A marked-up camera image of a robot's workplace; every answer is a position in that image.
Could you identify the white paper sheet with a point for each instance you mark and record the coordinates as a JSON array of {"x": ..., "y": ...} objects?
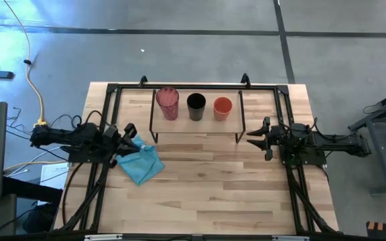
[{"x": 54, "y": 175}]

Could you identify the pink faceted plastic cup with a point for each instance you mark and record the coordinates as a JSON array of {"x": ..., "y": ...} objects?
[{"x": 168, "y": 102}]

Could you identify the black frame bracket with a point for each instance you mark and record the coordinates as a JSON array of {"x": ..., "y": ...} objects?
[
  {"x": 143, "y": 81},
  {"x": 245, "y": 79}
]

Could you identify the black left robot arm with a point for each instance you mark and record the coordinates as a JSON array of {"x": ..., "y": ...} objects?
[{"x": 65, "y": 135}]

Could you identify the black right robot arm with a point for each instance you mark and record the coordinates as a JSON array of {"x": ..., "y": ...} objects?
[{"x": 333, "y": 142}]

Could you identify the teal cloth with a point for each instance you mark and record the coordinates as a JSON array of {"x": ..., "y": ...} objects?
[{"x": 141, "y": 165}]

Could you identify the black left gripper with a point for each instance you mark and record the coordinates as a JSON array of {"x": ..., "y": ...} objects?
[{"x": 116, "y": 140}]

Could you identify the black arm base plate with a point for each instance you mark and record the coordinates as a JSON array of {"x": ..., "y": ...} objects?
[
  {"x": 85, "y": 157},
  {"x": 305, "y": 160}
]

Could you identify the black aluminium table frame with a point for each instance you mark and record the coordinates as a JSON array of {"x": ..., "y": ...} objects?
[{"x": 291, "y": 187}]

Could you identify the wooden shelf with black legs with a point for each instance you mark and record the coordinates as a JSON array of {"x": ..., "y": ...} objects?
[{"x": 196, "y": 127}]

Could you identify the yellow power plug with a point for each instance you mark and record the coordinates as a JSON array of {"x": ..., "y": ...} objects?
[{"x": 41, "y": 123}]

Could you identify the tall black cup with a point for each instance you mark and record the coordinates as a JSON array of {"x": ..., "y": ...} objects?
[{"x": 196, "y": 105}]

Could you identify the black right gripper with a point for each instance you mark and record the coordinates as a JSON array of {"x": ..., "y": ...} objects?
[{"x": 278, "y": 135}]

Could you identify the grey metal cart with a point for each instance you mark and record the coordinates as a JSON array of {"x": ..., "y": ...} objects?
[{"x": 384, "y": 150}]

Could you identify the orange plastic cup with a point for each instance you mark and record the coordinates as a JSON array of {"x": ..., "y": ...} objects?
[{"x": 222, "y": 108}]

